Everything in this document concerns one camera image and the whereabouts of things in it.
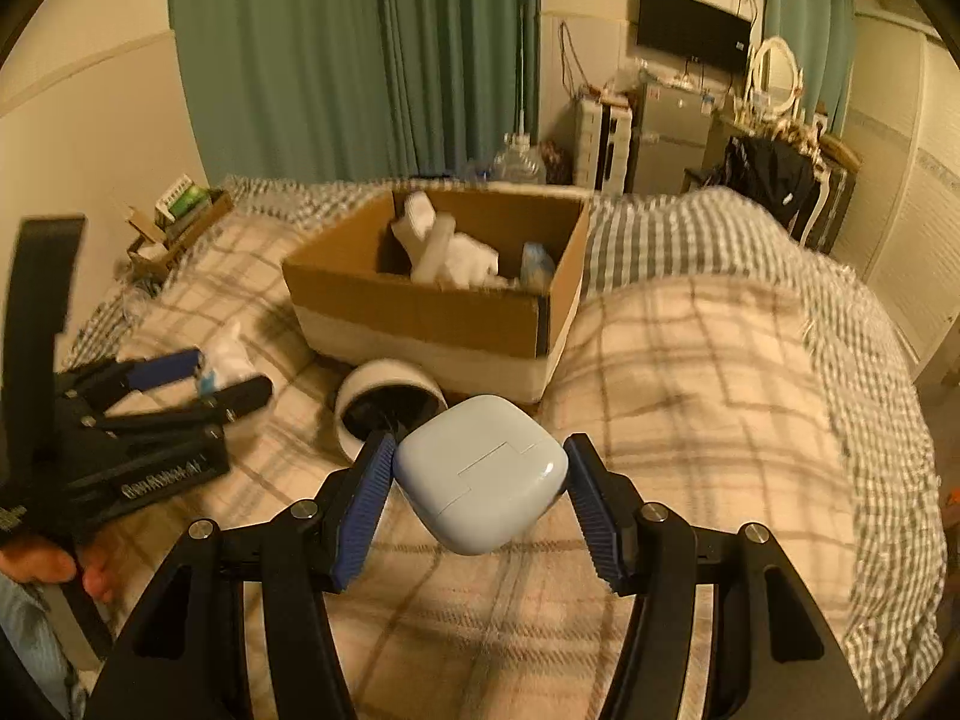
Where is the small open cardboard tray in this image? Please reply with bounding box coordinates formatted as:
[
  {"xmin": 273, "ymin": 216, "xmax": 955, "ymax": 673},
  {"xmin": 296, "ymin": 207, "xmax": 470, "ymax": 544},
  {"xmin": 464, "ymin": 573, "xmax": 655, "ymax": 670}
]
[{"xmin": 124, "ymin": 187, "xmax": 235, "ymax": 276}]

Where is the black wall television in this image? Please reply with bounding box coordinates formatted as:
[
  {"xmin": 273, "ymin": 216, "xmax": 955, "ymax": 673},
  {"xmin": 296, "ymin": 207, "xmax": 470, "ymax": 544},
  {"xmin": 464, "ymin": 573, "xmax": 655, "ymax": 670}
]
[{"xmin": 637, "ymin": 0, "xmax": 753, "ymax": 76}]

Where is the pale blue packet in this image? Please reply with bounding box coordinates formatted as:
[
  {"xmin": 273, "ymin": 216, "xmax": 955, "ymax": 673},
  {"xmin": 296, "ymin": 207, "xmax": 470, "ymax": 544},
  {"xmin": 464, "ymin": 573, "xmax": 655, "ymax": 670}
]
[{"xmin": 520, "ymin": 241, "xmax": 557, "ymax": 287}]

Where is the white round container black inside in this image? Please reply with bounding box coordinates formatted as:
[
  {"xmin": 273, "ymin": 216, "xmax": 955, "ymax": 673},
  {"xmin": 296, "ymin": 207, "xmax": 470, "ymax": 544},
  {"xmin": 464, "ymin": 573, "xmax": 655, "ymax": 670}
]
[{"xmin": 334, "ymin": 358, "xmax": 449, "ymax": 466}]

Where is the wide green curtain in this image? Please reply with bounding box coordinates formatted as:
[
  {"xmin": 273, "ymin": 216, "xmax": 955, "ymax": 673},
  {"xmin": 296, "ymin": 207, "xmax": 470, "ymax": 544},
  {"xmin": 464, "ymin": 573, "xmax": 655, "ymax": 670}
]
[{"xmin": 169, "ymin": 0, "xmax": 542, "ymax": 188}]

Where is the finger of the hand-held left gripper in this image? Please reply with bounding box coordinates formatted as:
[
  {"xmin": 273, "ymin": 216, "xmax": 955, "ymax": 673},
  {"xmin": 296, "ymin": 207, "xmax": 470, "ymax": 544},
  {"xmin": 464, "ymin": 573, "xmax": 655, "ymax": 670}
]
[
  {"xmin": 60, "ymin": 349, "xmax": 205, "ymax": 412},
  {"xmin": 90, "ymin": 376, "xmax": 274, "ymax": 442}
]

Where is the white wardrobe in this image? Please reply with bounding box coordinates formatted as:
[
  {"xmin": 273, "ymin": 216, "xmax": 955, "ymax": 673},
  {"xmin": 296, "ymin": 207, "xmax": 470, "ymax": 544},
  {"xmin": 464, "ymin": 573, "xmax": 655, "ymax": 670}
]
[{"xmin": 831, "ymin": 15, "xmax": 960, "ymax": 380}]

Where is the white packet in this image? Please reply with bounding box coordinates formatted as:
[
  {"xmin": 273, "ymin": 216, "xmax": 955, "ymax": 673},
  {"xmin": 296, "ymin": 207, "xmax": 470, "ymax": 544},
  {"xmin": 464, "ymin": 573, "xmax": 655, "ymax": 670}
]
[{"xmin": 196, "ymin": 321, "xmax": 257, "ymax": 395}]

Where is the white tube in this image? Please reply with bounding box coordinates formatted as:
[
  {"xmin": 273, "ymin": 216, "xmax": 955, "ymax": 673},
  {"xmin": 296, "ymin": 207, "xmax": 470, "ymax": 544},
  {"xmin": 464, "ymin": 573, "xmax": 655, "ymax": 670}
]
[{"xmin": 411, "ymin": 214, "xmax": 458, "ymax": 284}]

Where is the white drawer cabinet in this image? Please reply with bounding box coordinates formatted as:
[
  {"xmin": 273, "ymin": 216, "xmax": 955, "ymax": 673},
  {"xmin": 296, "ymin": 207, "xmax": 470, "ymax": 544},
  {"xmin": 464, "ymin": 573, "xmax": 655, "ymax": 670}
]
[{"xmin": 574, "ymin": 94, "xmax": 635, "ymax": 192}]

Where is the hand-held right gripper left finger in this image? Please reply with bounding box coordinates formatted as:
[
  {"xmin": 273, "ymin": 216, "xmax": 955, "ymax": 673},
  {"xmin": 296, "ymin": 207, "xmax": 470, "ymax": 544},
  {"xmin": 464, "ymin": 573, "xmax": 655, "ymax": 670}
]
[{"xmin": 82, "ymin": 431, "xmax": 398, "ymax": 720}]

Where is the beige plaid blanket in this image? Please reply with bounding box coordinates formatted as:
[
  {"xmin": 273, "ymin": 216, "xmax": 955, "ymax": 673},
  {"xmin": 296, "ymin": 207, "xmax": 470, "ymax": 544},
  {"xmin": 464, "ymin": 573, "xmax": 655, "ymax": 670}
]
[{"xmin": 71, "ymin": 202, "xmax": 863, "ymax": 720}]

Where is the grey checked bedsheet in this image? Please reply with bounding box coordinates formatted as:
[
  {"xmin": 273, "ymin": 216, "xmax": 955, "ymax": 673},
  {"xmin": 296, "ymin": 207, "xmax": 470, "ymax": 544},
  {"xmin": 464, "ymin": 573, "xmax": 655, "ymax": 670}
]
[{"xmin": 71, "ymin": 176, "xmax": 950, "ymax": 720}]

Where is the person's left hand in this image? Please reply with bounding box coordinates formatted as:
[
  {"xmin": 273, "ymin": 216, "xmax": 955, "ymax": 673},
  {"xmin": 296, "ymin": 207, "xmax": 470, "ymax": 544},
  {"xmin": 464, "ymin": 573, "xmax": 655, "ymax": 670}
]
[{"xmin": 0, "ymin": 536, "xmax": 115, "ymax": 604}]

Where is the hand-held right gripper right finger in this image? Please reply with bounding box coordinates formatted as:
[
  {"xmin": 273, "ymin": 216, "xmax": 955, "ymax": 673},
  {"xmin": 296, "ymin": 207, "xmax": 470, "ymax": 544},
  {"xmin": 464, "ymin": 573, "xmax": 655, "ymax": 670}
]
[{"xmin": 562, "ymin": 433, "xmax": 875, "ymax": 720}]

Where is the white cloth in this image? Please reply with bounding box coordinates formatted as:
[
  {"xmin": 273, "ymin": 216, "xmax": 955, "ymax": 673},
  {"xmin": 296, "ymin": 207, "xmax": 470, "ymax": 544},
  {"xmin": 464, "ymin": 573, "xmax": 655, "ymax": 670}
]
[{"xmin": 442, "ymin": 235, "xmax": 518, "ymax": 290}]

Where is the white bottle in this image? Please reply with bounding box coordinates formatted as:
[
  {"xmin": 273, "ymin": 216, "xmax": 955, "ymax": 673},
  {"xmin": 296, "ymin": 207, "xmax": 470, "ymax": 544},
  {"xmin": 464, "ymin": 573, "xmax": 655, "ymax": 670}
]
[{"xmin": 390, "ymin": 191, "xmax": 440, "ymax": 256}]

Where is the narrow green curtain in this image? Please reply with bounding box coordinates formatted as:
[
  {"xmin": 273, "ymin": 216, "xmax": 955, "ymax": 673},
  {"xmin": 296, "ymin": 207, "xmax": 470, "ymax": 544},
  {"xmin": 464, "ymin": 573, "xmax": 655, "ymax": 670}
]
[{"xmin": 761, "ymin": 0, "xmax": 857, "ymax": 134}]

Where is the person's left forearm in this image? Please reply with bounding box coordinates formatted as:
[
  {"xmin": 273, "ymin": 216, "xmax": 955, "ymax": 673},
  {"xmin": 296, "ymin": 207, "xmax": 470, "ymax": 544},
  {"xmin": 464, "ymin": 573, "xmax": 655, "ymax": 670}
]
[{"xmin": 0, "ymin": 576, "xmax": 87, "ymax": 720}]

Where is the light blue rounded case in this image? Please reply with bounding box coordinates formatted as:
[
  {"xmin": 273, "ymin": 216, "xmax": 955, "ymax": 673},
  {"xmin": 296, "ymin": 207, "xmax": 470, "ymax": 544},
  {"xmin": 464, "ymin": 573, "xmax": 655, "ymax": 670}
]
[{"xmin": 394, "ymin": 394, "xmax": 569, "ymax": 556}]

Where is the black clothing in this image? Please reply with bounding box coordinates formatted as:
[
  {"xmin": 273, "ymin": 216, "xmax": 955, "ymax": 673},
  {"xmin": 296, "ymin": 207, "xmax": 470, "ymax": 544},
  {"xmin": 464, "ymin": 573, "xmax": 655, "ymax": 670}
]
[{"xmin": 722, "ymin": 131, "xmax": 820, "ymax": 231}]

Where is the silver fridge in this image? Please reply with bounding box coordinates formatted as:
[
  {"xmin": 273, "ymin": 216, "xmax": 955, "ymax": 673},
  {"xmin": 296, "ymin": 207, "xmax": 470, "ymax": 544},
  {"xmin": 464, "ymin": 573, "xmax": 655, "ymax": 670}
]
[{"xmin": 626, "ymin": 79, "xmax": 715, "ymax": 196}]

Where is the cardboard box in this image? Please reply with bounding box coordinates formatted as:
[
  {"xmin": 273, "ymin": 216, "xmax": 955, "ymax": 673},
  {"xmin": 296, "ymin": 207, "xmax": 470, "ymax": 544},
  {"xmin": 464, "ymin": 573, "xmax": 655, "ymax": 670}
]
[{"xmin": 281, "ymin": 187, "xmax": 593, "ymax": 402}]

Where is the white oval mirror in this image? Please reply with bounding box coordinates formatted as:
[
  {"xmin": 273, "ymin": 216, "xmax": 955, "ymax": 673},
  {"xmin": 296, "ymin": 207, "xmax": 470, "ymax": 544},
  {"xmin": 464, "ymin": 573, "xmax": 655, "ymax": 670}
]
[{"xmin": 750, "ymin": 37, "xmax": 803, "ymax": 119}]

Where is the green box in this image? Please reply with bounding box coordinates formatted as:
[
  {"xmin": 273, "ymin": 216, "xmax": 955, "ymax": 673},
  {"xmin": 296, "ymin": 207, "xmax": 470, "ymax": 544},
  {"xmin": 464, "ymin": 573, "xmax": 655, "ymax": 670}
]
[{"xmin": 154, "ymin": 175, "xmax": 212, "ymax": 224}]

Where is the clear water jug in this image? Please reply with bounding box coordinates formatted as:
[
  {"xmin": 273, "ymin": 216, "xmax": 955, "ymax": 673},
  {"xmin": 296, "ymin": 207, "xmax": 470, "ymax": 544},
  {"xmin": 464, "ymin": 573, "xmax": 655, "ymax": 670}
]
[{"xmin": 491, "ymin": 131, "xmax": 547, "ymax": 185}]

